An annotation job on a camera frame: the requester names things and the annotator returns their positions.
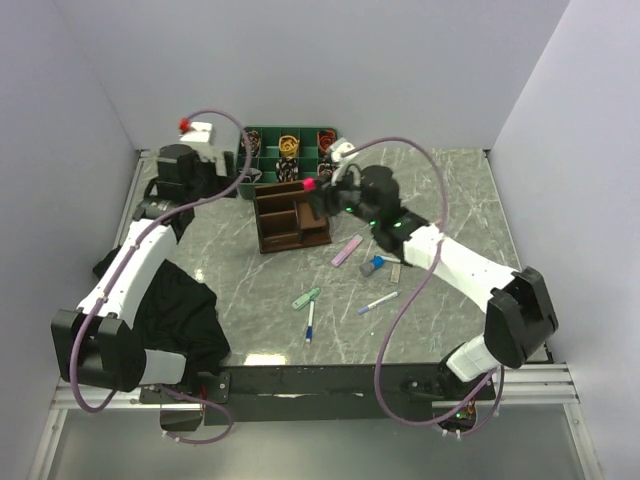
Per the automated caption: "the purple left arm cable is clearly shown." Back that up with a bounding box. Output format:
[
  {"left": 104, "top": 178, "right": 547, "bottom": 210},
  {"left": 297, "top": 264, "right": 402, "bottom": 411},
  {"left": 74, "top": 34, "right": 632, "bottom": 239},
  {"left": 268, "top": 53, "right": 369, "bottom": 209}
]
[{"left": 72, "top": 109, "right": 254, "bottom": 446}]

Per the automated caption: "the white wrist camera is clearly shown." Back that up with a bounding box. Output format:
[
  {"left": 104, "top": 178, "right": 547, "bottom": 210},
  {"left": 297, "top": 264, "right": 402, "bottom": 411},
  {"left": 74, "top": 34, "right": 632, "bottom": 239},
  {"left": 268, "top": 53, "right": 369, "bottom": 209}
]
[
  {"left": 179, "top": 117, "right": 215, "bottom": 145},
  {"left": 328, "top": 137, "right": 356, "bottom": 186}
]

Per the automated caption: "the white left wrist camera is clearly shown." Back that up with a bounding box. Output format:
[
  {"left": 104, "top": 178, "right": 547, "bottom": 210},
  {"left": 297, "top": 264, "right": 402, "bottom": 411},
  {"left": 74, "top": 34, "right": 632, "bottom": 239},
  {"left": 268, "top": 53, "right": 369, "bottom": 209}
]
[{"left": 179, "top": 117, "right": 215, "bottom": 145}]

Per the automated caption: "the grey rolled cloth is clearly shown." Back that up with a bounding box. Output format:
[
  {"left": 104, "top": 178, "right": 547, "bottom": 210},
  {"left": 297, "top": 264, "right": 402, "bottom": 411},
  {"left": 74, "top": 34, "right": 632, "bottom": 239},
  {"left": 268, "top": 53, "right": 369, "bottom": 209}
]
[{"left": 238, "top": 168, "right": 263, "bottom": 184}]

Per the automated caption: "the blue grey glue stick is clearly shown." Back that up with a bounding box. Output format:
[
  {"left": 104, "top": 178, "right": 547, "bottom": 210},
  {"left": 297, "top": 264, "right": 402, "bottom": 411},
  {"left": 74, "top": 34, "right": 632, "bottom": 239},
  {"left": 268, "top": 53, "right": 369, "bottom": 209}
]
[{"left": 359, "top": 255, "right": 385, "bottom": 277}]

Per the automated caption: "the aluminium rail frame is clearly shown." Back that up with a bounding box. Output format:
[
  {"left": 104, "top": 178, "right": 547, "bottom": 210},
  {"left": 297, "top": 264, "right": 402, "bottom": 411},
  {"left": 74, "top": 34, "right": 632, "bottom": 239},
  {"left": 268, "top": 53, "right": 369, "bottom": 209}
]
[{"left": 27, "top": 148, "right": 601, "bottom": 480}]

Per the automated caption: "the brown patterned rolled tie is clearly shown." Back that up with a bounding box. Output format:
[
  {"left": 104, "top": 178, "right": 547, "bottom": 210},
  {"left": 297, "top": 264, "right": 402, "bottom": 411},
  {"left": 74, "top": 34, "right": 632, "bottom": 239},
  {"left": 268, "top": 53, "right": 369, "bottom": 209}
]
[{"left": 240, "top": 129, "right": 262, "bottom": 157}]

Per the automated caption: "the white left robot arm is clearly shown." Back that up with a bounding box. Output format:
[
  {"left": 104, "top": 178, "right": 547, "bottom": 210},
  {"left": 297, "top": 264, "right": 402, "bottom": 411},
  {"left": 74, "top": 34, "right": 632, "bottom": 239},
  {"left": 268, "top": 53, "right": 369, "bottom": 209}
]
[{"left": 51, "top": 143, "right": 232, "bottom": 402}]

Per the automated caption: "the pink black rolled tie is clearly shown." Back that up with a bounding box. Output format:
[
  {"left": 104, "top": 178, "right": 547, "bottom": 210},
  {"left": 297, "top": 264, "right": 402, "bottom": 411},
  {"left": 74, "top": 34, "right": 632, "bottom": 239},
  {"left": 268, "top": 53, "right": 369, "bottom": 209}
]
[{"left": 317, "top": 159, "right": 334, "bottom": 177}]

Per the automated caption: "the blue cap white pen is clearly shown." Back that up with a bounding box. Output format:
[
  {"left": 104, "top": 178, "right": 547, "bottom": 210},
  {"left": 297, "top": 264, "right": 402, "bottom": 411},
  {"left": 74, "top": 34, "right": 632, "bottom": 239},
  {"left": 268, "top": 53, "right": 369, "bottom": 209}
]
[{"left": 305, "top": 300, "right": 316, "bottom": 344}]

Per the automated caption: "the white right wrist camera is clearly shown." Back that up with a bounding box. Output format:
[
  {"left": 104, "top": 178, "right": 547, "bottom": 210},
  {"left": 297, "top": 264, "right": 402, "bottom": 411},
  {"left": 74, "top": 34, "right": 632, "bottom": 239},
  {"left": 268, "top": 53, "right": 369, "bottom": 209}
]
[{"left": 328, "top": 137, "right": 356, "bottom": 186}]

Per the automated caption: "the black white rolled tie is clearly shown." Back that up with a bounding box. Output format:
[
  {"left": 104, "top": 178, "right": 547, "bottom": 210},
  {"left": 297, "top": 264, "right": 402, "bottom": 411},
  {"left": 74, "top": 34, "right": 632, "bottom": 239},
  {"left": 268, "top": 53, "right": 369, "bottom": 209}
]
[{"left": 275, "top": 157, "right": 298, "bottom": 183}]

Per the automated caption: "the brown wooden desk organizer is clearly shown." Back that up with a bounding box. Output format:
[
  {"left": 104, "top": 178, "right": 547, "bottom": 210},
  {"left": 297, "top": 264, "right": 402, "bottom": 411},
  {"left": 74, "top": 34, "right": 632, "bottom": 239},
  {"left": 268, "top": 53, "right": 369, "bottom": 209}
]
[{"left": 253, "top": 181, "right": 332, "bottom": 254}]

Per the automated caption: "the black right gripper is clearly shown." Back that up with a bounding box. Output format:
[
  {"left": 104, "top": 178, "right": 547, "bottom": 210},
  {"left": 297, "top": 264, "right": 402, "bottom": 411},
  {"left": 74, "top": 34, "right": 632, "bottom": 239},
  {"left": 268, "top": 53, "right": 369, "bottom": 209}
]
[{"left": 304, "top": 164, "right": 379, "bottom": 227}]

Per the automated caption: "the black cloth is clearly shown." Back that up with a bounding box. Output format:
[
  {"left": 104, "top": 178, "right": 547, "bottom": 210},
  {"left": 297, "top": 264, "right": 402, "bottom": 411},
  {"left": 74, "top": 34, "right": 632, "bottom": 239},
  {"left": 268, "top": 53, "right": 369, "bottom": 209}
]
[{"left": 92, "top": 245, "right": 232, "bottom": 377}]

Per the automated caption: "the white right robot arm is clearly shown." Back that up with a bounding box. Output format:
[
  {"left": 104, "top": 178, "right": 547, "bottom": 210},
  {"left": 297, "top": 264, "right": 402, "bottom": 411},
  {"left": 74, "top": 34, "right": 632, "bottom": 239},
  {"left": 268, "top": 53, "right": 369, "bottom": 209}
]
[{"left": 303, "top": 166, "right": 559, "bottom": 398}]

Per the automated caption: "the green highlighter on table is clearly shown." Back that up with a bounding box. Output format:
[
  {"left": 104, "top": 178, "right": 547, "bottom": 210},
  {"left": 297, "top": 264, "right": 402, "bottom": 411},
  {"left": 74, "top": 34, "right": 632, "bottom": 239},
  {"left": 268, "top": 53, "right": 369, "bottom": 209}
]
[{"left": 291, "top": 287, "right": 321, "bottom": 311}]

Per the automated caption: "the small beige eraser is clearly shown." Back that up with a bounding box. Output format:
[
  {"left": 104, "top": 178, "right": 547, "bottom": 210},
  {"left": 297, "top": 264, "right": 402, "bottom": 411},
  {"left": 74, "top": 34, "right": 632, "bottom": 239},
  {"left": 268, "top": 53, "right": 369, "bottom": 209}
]
[{"left": 390, "top": 263, "right": 402, "bottom": 284}]

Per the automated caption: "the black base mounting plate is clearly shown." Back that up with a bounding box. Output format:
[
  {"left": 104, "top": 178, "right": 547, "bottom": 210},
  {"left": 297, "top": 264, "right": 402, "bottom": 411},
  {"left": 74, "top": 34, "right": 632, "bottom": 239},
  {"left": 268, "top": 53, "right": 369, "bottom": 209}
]
[{"left": 138, "top": 363, "right": 497, "bottom": 427}]

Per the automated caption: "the yellow rolled tie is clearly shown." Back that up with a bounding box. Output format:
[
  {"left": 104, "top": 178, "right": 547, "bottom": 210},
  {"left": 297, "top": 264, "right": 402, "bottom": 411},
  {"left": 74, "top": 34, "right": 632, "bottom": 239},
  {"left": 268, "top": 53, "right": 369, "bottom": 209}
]
[{"left": 278, "top": 135, "right": 300, "bottom": 158}]

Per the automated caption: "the green compartment tray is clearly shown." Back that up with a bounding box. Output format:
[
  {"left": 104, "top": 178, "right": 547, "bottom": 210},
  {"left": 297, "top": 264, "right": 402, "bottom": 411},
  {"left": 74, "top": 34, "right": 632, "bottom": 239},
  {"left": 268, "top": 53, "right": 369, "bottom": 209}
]
[{"left": 237, "top": 126, "right": 339, "bottom": 200}]

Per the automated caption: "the orange black rolled tie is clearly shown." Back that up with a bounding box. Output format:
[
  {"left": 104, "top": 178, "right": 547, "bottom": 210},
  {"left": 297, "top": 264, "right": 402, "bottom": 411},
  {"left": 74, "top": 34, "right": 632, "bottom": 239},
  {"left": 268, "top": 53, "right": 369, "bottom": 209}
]
[{"left": 316, "top": 129, "right": 337, "bottom": 154}]

